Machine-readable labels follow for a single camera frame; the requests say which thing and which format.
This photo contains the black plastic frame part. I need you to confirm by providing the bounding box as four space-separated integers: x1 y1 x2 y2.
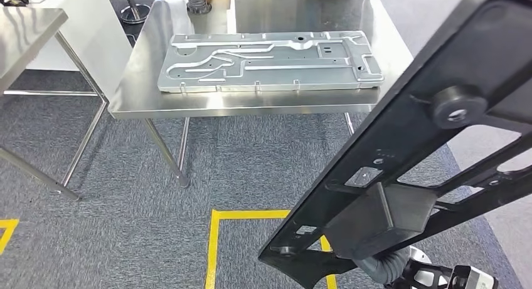
257 0 532 289

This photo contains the stainless steel workbench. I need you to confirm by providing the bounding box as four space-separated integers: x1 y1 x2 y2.
107 0 417 188

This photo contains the large stamped metal plate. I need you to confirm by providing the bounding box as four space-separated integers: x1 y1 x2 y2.
157 30 385 93

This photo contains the chrome pole stand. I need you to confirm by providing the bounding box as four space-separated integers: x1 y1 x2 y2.
119 0 152 25

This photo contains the white cabinet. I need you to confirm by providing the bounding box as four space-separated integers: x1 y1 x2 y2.
0 0 134 101

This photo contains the small stainless steel table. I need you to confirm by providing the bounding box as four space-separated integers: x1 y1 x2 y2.
0 6 110 201

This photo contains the grey ribbed hose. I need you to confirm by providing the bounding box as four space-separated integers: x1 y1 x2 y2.
184 0 213 15

